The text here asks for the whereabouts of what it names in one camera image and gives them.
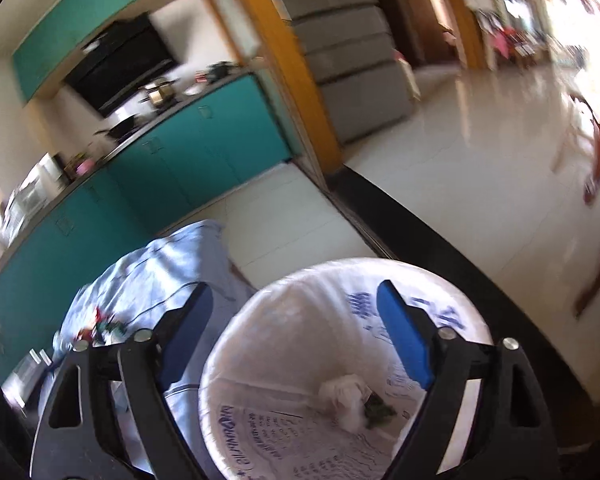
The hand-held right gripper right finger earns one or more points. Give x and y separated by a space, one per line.
405 335

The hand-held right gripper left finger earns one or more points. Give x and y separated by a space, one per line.
190 332

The white bag-lined trash bin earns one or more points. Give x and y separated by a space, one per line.
290 320

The light blue checked cloth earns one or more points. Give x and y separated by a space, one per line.
150 280

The small dark green wrapper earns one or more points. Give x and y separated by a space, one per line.
380 407

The crumpled white tissue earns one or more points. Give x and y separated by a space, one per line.
342 397

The red yellow snack packet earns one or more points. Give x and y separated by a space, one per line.
96 319

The teal lower kitchen cabinets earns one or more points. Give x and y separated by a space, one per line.
180 150

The teal kitchen cabinets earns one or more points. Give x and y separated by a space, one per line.
80 25
180 150

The small pink container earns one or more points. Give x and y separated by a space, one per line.
85 167

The white countertop appliance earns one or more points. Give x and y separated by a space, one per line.
37 185

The white dish rack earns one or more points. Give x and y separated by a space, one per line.
11 217

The black wok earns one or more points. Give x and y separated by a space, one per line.
122 127

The steel cooking pot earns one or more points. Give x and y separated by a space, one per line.
157 94

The white bowl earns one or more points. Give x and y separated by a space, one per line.
192 91

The black lidded pot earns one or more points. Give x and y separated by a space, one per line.
222 70

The black range hood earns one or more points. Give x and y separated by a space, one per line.
125 65

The teal upper kitchen cabinets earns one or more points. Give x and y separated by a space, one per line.
80 25

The wooden glass door frame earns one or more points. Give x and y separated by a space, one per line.
290 60

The wooden doorway frame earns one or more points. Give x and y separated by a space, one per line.
470 20

